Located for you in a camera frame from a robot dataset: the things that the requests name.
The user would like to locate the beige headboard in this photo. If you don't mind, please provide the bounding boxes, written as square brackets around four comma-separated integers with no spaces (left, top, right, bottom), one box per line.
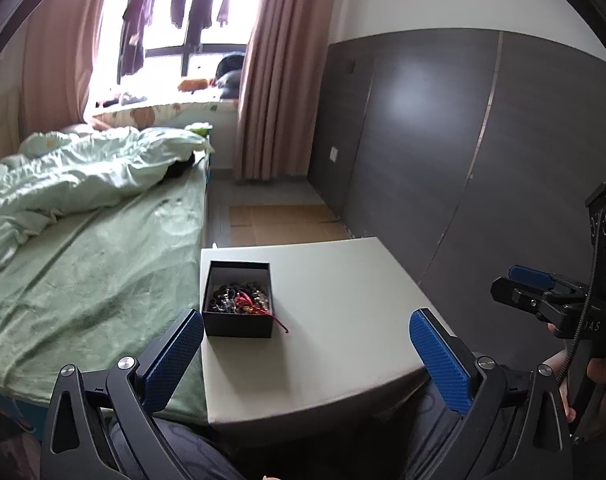
[0,89,24,167]

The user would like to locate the dark cushion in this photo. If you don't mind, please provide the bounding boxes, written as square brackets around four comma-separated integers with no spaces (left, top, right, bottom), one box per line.
[215,52,247,102]

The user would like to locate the red string bracelet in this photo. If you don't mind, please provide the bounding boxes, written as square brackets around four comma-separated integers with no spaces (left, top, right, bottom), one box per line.
[231,294,290,334]

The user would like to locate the dark purple hanging garment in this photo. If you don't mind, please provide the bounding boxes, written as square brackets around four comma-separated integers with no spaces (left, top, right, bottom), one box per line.
[119,0,157,82]

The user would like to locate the black bead bracelet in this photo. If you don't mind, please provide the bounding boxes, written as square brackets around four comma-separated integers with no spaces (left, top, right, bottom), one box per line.
[206,282,246,314]

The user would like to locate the flattened cardboard sheet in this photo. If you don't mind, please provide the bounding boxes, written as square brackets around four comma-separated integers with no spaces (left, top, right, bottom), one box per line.
[228,203,352,249]

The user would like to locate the bed with green sheet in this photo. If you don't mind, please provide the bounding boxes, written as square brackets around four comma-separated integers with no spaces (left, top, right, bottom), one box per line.
[0,125,215,426]

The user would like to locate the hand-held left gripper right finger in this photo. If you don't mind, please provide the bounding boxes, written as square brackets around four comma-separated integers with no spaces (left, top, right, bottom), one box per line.
[408,308,574,480]

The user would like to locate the light green duvet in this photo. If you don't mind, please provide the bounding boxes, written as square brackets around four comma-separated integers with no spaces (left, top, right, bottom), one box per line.
[0,127,217,269]

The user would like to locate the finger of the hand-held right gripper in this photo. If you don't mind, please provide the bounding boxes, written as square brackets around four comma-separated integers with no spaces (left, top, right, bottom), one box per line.
[507,265,586,297]
[490,277,559,319]

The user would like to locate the person's right hand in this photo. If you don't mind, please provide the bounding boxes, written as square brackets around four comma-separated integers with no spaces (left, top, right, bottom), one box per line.
[557,349,606,423]

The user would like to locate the black jewelry box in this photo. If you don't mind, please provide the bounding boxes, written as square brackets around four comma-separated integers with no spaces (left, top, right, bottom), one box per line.
[201,260,275,339]

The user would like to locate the black cloth item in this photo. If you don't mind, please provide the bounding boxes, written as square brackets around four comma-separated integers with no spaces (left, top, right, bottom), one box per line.
[162,152,197,180]

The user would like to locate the printed pillow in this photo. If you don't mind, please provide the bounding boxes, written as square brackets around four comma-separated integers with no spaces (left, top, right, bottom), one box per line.
[90,101,240,134]

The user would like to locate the narrow pink curtain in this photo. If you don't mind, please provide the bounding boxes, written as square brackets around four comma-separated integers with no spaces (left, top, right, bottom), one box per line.
[20,0,120,137]

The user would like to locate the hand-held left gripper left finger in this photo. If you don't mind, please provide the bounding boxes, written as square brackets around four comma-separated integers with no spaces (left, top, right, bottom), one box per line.
[40,308,206,480]

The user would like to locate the person's dark pants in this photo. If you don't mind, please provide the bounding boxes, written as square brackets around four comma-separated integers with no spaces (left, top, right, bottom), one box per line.
[105,385,469,480]

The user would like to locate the wide pink curtain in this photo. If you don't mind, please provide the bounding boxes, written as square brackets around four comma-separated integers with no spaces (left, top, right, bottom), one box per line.
[232,0,342,182]

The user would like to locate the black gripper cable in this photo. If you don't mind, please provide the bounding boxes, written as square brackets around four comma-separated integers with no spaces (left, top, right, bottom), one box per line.
[560,210,604,391]

